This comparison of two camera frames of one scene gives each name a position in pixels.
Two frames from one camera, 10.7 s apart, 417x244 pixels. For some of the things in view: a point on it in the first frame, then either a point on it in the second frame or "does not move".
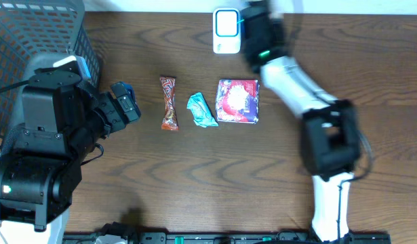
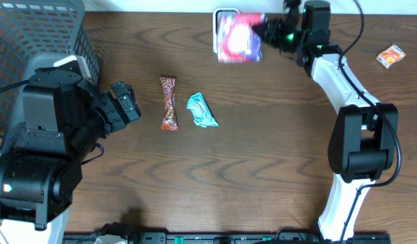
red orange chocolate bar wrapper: (169, 122) does not move
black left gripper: (125, 104) does not move
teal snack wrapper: (201, 111) does not move
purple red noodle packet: (236, 101) -> (236, 42)
